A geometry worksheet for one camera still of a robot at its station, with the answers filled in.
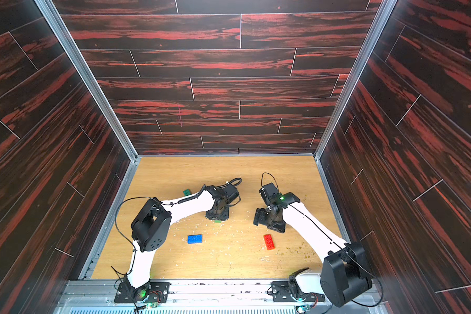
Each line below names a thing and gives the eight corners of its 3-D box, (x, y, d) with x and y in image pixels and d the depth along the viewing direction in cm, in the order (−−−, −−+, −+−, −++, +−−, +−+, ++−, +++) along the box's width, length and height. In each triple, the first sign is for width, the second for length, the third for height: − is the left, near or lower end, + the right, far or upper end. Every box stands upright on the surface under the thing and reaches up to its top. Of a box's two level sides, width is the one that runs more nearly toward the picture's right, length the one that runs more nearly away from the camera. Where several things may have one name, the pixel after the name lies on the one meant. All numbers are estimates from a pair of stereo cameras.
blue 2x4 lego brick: (187, 243, 88) (186, 241, 87) (188, 236, 90) (187, 234, 89) (202, 243, 88) (201, 241, 86) (203, 236, 90) (202, 234, 89)
